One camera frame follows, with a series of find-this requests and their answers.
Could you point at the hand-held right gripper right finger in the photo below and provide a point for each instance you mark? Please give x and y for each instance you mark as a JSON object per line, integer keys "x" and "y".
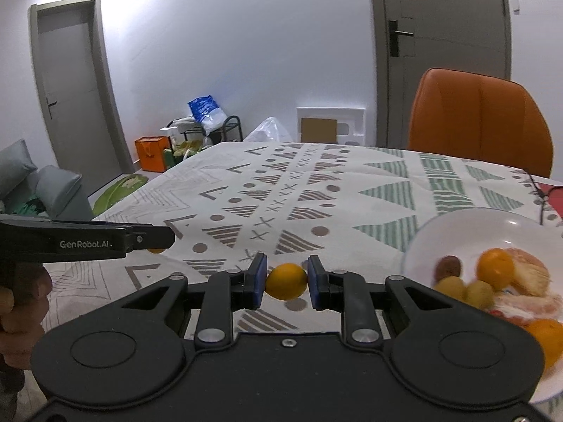
{"x": 316, "y": 283}

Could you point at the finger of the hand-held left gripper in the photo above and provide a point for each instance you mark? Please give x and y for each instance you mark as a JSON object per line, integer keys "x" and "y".
{"x": 151, "y": 237}

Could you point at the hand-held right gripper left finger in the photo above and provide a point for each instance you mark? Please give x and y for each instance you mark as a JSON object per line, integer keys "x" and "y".
{"x": 257, "y": 281}

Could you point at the small yellow orange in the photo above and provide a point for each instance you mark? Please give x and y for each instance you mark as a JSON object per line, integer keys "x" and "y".
{"x": 286, "y": 281}

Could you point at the white plate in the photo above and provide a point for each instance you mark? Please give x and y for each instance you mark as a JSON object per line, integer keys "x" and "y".
{"x": 462, "y": 233}

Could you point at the yellow-green round fruit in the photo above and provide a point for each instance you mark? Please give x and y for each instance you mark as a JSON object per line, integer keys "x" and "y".
{"x": 451, "y": 288}
{"x": 480, "y": 293}

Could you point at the large orange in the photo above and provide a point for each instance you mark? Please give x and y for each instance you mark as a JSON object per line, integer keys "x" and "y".
{"x": 496, "y": 268}
{"x": 547, "y": 338}

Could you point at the peeled orange pomelo segment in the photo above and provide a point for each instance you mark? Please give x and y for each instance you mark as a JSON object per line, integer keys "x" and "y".
{"x": 530, "y": 274}

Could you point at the pink pomelo segment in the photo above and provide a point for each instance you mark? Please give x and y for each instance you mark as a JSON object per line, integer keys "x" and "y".
{"x": 532, "y": 307}

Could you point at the person's left hand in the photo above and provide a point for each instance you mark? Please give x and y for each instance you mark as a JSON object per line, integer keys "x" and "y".
{"x": 24, "y": 307}

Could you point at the green cloth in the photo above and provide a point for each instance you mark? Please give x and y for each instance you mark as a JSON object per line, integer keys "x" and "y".
{"x": 33, "y": 209}

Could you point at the grey cushion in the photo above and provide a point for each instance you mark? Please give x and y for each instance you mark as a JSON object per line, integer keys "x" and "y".
{"x": 59, "y": 187}

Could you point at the green floor mat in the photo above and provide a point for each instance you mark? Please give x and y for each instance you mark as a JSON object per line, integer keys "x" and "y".
{"x": 118, "y": 191}

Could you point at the green box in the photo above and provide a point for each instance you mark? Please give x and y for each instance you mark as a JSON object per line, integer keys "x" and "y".
{"x": 169, "y": 158}

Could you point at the orange paper bag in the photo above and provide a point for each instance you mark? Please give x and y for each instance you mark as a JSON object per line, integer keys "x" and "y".
{"x": 151, "y": 154}

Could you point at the grey sofa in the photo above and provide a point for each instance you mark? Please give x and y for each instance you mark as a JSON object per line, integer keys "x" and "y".
{"x": 13, "y": 167}

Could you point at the yellow-green bundle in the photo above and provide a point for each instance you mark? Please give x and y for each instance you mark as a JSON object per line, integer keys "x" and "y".
{"x": 187, "y": 149}

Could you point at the patterned tablecloth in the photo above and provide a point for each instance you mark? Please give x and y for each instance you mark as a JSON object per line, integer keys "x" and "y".
{"x": 352, "y": 184}

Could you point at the dark purple round fruit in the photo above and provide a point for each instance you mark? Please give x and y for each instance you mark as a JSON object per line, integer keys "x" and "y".
{"x": 448, "y": 267}

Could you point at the black rack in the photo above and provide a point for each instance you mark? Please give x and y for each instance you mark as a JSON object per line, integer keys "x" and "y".
{"x": 233, "y": 127}

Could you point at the blue and white plastic bag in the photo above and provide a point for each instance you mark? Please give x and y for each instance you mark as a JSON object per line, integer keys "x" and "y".
{"x": 206, "y": 112}

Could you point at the clear plastic bag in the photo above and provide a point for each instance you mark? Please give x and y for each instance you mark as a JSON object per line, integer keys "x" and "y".
{"x": 268, "y": 132}

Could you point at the brown cardboard piece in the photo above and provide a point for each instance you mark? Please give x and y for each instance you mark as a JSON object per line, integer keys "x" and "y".
{"x": 319, "y": 131}

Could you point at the white foam packaging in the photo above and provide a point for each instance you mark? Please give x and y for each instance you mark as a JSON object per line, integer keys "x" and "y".
{"x": 352, "y": 118}

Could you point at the orange chair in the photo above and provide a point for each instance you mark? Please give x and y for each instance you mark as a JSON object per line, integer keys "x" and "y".
{"x": 475, "y": 114}

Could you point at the grey door with black lock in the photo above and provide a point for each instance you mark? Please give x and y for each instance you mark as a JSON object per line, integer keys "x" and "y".
{"x": 448, "y": 9}

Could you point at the grey door with narrow frame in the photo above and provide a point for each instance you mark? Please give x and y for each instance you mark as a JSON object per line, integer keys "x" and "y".
{"x": 74, "y": 96}

